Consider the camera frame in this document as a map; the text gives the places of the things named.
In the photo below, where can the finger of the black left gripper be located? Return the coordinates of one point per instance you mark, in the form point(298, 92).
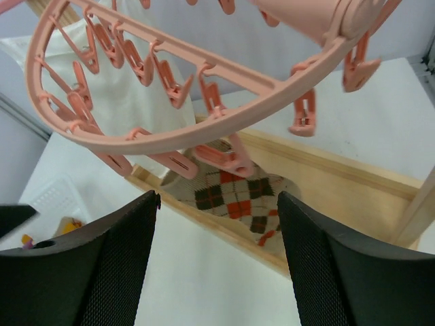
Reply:
point(14, 215)

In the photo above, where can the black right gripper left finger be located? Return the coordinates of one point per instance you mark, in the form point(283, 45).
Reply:
point(91, 276)

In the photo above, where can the beige argyle sock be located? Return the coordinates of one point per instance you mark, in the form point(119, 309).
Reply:
point(246, 203)

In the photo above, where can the magenta striped sock yellow cuff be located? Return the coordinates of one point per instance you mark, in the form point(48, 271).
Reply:
point(27, 242)

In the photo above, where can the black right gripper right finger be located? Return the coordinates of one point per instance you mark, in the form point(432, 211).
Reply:
point(343, 277)

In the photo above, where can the pink round clip hanger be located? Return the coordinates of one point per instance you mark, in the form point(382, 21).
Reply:
point(204, 102)

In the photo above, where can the white plastic basket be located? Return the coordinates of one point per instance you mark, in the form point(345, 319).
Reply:
point(57, 203)

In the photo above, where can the wooden clothes rack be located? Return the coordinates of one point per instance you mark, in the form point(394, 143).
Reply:
point(380, 204)

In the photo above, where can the white camisole top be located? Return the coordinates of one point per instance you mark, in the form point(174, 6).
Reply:
point(121, 103)

